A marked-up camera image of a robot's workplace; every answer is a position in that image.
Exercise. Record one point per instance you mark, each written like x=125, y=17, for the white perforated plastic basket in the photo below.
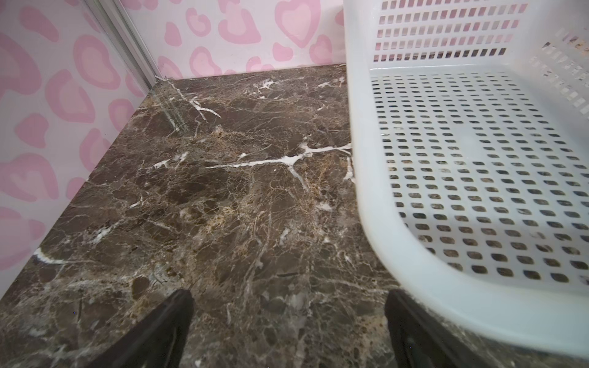
x=469, y=128

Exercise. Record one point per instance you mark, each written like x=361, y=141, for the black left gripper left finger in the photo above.
x=156, y=341

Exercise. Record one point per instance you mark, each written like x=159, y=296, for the aluminium corner frame post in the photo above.
x=113, y=17

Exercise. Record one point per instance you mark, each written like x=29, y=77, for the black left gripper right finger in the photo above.
x=419, y=340

